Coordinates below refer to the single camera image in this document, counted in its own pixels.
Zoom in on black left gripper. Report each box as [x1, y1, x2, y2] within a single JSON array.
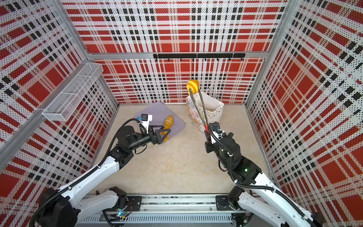
[[129, 124, 171, 151]]

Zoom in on croissant shaped bread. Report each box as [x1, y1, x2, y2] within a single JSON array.
[[163, 115, 174, 129]]

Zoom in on grey lilac tray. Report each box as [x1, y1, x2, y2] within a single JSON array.
[[134, 102, 186, 140]]

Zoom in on red handled metal tongs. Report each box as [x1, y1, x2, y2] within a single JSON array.
[[188, 87, 212, 134]]

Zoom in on cartoon animal paper bag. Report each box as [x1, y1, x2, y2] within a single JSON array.
[[186, 86, 225, 132]]

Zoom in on round striped bun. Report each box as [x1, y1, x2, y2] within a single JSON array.
[[186, 79, 200, 95]]

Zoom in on ring doughnut bread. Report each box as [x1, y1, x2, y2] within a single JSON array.
[[160, 131, 170, 143]]

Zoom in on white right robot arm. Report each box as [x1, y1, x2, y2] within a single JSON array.
[[205, 122, 326, 227]]

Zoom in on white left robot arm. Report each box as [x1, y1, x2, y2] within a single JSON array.
[[29, 125, 171, 227]]

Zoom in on black cable conduit right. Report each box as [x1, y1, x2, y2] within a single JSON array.
[[208, 123, 318, 227]]

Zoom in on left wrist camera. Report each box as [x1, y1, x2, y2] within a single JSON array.
[[137, 113, 153, 133]]

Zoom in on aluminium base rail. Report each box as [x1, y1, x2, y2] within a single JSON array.
[[82, 193, 256, 227]]

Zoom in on black hook rail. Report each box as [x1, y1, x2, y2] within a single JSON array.
[[153, 53, 246, 61]]

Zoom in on white wire mesh basket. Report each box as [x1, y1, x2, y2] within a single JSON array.
[[42, 62, 103, 122]]

